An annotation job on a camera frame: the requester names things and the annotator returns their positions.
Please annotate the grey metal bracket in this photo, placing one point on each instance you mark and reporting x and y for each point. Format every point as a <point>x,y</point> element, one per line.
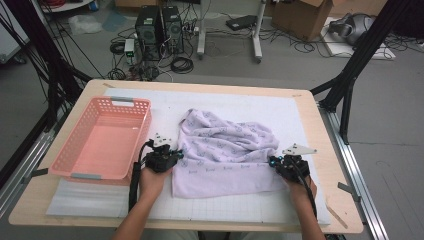
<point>348,190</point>
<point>38,173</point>

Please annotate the pale printed towel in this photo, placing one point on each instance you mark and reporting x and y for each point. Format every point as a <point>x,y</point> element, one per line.
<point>226,156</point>

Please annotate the aluminium rail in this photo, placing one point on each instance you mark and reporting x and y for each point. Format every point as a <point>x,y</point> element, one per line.
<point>369,216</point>
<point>30,156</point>

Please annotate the brown cardboard box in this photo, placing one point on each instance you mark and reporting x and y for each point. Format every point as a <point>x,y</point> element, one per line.
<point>300,16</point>

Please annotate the small white device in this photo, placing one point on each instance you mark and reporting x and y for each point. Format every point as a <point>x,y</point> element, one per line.
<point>129,46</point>

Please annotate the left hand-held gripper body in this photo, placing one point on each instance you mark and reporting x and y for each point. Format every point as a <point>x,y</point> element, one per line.
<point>160,161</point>

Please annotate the pink plastic basket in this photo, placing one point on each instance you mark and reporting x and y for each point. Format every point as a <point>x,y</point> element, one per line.
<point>106,146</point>

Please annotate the black flat box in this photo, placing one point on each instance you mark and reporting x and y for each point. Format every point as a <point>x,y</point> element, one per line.
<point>240,22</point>

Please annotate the person's right hand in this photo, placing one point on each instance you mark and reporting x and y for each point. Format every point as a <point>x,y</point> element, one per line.
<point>301,191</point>

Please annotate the white cabinet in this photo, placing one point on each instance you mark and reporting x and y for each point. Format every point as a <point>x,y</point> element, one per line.
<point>10,43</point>

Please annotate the blue floor sheet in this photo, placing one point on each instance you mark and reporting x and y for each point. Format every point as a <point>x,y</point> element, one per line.
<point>114,20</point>

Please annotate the white grid mat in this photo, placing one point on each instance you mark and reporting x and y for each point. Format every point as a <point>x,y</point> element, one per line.
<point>233,100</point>

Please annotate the black metal frame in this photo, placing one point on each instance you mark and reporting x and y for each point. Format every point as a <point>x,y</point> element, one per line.
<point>368,43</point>
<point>41,43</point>

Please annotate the white board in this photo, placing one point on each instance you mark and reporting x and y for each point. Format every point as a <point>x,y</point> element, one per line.
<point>336,48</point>

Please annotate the black computer tower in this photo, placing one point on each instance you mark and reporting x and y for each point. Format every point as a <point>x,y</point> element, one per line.
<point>148,31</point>
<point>172,30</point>

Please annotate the grey vacuum cleaner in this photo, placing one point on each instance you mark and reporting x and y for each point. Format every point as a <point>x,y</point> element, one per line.
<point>353,28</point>

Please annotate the white metal stand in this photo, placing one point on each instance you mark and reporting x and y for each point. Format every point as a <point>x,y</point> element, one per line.
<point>256,33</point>

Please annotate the clear plastic bag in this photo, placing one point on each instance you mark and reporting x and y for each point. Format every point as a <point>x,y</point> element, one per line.
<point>85,24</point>

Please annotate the person's left hand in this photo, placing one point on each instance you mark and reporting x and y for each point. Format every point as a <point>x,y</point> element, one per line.
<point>151,185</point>

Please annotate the thin wooden stick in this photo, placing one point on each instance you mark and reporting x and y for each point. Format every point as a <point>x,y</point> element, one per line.
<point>336,216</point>

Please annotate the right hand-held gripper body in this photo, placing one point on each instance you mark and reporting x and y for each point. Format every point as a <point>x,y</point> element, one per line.
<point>295,170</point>

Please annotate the round white table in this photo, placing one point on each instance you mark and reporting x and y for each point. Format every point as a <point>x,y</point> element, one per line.
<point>71,6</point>

